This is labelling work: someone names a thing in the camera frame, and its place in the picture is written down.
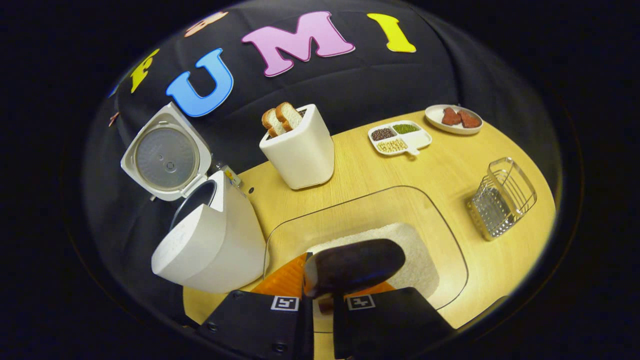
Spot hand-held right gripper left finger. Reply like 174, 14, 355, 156
194, 251, 315, 360

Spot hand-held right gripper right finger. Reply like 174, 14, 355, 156
332, 281, 457, 360

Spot brown wooden spoon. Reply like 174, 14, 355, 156
302, 238, 407, 316

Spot white rice cooker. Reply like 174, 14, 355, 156
120, 101, 271, 294

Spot metal wire chopstick holder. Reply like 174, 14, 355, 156
467, 156, 538, 242

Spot small glass bottle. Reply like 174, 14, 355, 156
215, 161, 244, 189

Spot white toaster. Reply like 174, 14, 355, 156
259, 103, 335, 190

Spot white divided bean dish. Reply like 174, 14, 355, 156
367, 120, 433, 157

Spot toasted bread slice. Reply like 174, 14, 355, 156
261, 107, 287, 138
275, 101, 304, 132

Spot white round plate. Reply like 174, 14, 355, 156
424, 104, 484, 136

